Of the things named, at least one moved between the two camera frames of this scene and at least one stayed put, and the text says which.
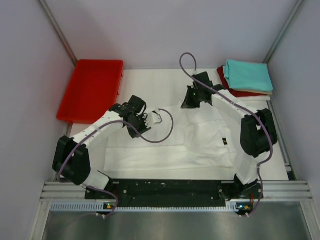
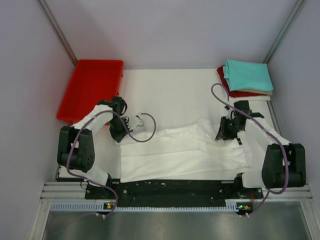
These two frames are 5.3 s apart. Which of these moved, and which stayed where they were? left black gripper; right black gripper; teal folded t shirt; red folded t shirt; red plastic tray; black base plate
Moved: left black gripper; right black gripper
Stayed: red plastic tray; black base plate; teal folded t shirt; red folded t shirt
